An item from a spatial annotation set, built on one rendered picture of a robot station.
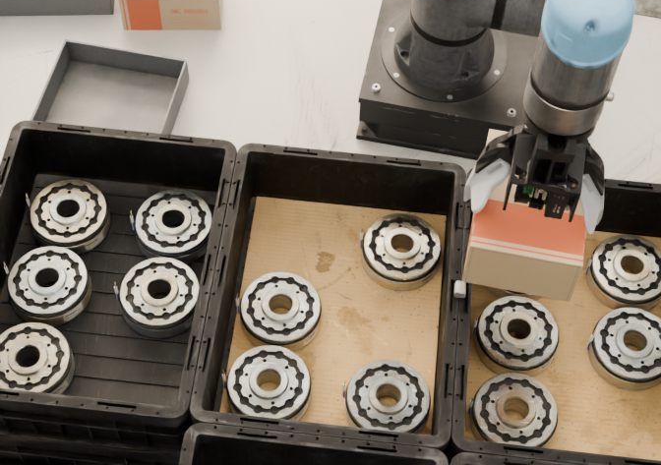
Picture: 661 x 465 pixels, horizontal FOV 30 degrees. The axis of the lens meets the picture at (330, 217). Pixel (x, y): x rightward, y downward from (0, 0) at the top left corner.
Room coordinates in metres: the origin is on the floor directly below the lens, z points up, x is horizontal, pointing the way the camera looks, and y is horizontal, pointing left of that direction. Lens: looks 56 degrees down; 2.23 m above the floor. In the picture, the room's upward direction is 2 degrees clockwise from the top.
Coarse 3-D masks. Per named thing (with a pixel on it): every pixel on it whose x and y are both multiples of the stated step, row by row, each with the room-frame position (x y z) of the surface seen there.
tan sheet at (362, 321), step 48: (288, 240) 0.89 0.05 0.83; (336, 240) 0.89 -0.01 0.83; (336, 288) 0.81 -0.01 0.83; (384, 288) 0.82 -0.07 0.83; (432, 288) 0.82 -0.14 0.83; (240, 336) 0.74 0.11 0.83; (336, 336) 0.74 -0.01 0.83; (384, 336) 0.75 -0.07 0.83; (432, 336) 0.75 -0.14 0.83; (336, 384) 0.68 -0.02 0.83; (432, 384) 0.68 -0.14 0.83
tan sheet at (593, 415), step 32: (480, 288) 0.82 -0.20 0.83; (576, 288) 0.83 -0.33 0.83; (576, 320) 0.78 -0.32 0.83; (576, 352) 0.73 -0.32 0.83; (480, 384) 0.68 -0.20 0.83; (544, 384) 0.69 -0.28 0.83; (576, 384) 0.69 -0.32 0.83; (608, 384) 0.69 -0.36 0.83; (512, 416) 0.64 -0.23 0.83; (576, 416) 0.65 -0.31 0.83; (608, 416) 0.65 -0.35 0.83; (640, 416) 0.65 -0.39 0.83; (576, 448) 0.60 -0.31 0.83; (608, 448) 0.60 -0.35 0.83; (640, 448) 0.61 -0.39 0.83
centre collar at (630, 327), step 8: (624, 328) 0.75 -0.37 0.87; (632, 328) 0.75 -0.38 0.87; (640, 328) 0.75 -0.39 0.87; (616, 336) 0.74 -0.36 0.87; (648, 336) 0.74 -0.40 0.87; (616, 344) 0.73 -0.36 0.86; (624, 344) 0.73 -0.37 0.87; (648, 344) 0.73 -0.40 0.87; (624, 352) 0.72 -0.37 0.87; (632, 352) 0.72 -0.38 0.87; (640, 352) 0.72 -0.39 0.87; (648, 352) 0.72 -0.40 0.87
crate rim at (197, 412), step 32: (320, 160) 0.95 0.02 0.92; (352, 160) 0.95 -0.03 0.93; (384, 160) 0.95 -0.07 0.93; (416, 160) 0.95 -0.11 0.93; (224, 224) 0.84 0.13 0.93; (224, 256) 0.80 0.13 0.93; (448, 288) 0.76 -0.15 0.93; (448, 320) 0.72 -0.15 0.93; (448, 352) 0.68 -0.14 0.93; (448, 384) 0.63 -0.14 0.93; (192, 416) 0.58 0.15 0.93; (224, 416) 0.58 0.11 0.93; (256, 416) 0.58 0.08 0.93; (448, 416) 0.59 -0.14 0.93
